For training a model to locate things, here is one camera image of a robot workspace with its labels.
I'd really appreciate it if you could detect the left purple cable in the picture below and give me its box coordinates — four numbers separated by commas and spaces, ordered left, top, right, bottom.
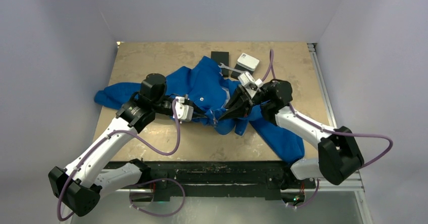
56, 98, 186, 222

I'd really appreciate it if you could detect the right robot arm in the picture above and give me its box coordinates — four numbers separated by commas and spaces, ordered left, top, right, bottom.
219, 79, 365, 187

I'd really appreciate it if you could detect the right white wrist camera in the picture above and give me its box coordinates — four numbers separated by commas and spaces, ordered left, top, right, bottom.
238, 71, 263, 91

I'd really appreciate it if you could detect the aluminium frame rail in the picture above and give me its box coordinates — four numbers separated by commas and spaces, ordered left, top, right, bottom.
69, 172, 372, 224

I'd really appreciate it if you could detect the blue zip jacket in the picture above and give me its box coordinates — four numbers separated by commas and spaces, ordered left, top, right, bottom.
93, 55, 305, 165

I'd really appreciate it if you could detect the black flat block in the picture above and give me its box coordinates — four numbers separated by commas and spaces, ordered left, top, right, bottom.
210, 51, 230, 66

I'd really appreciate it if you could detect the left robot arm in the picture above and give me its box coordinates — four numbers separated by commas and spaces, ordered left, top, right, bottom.
48, 73, 205, 221

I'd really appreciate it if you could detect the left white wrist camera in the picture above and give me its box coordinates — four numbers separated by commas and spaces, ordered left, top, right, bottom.
174, 96, 194, 122

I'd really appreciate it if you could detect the white small box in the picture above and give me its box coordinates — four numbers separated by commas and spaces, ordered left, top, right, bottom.
237, 53, 260, 72

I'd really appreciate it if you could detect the right side aluminium rail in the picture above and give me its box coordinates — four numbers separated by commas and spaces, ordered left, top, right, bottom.
307, 43, 337, 127

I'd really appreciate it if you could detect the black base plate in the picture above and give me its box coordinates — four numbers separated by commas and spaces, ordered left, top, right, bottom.
125, 160, 316, 202

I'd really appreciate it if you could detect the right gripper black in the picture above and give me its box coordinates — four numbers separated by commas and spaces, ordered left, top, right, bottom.
217, 81, 272, 120

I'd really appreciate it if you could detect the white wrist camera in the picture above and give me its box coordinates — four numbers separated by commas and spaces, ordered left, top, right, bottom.
174, 96, 194, 122
238, 71, 263, 91

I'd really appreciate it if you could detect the silver wrench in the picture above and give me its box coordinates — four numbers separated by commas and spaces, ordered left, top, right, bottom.
219, 63, 243, 74

